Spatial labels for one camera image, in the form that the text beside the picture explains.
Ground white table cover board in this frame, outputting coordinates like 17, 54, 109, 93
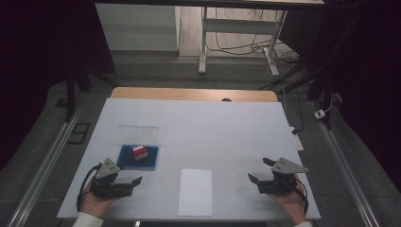
56, 97, 322, 221

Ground black floor frame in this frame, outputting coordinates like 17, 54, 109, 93
66, 122, 92, 146

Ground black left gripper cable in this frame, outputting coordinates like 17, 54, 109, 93
77, 163, 104, 213

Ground red and white stamp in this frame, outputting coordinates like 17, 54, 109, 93
131, 145, 149, 162

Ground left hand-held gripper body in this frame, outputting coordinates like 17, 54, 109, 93
90, 157, 133, 200

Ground black metal stand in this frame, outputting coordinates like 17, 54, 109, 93
63, 64, 78, 123

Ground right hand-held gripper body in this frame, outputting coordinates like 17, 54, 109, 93
256, 157, 309, 195

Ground clear ink pad lid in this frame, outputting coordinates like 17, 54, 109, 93
118, 125, 160, 147

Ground blue ink pad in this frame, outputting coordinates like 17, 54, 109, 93
115, 144, 160, 172

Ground black tripod legs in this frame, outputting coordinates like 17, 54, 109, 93
258, 60, 335, 131

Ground white cabinet panel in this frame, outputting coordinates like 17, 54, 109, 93
95, 3, 181, 52

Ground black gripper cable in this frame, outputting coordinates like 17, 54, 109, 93
77, 163, 104, 213
295, 179, 310, 216

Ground person's left white sleeve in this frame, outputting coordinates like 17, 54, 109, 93
72, 211, 105, 227

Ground white paper sheet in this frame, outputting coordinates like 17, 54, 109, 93
177, 168, 214, 218

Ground person's right hand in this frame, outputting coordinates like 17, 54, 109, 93
268, 177, 308, 226

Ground dark curtain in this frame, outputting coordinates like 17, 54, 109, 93
0, 0, 117, 173
278, 0, 401, 193

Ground aluminium rail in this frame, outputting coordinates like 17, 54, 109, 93
310, 100, 382, 227
6, 105, 83, 227

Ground black floor cables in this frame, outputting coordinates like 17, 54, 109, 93
206, 9, 301, 65

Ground white desk frame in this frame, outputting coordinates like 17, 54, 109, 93
198, 6, 288, 77

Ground person's left hand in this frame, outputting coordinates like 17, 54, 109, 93
79, 181, 123, 218

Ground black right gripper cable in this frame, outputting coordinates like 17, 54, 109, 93
295, 179, 310, 216

